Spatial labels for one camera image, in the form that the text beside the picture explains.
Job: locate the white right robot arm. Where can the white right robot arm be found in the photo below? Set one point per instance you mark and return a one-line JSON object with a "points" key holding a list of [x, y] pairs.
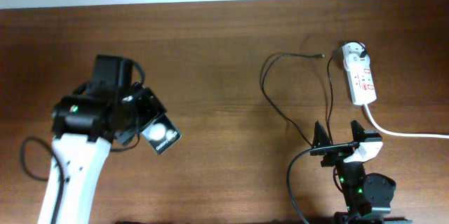
{"points": [[367, 196]]}

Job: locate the white power strip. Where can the white power strip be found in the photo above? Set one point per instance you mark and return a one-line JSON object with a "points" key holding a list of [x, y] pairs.
{"points": [[356, 62]]}

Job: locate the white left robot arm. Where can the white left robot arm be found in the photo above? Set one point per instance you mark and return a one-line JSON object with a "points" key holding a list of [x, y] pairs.
{"points": [[114, 106]]}

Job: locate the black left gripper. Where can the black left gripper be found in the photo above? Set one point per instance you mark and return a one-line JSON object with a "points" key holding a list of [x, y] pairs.
{"points": [[155, 107]]}

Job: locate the black Galaxy smartphone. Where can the black Galaxy smartphone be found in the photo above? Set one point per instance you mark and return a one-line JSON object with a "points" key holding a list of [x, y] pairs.
{"points": [[161, 134]]}

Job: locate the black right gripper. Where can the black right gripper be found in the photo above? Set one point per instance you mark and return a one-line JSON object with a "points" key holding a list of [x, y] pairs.
{"points": [[336, 154]]}

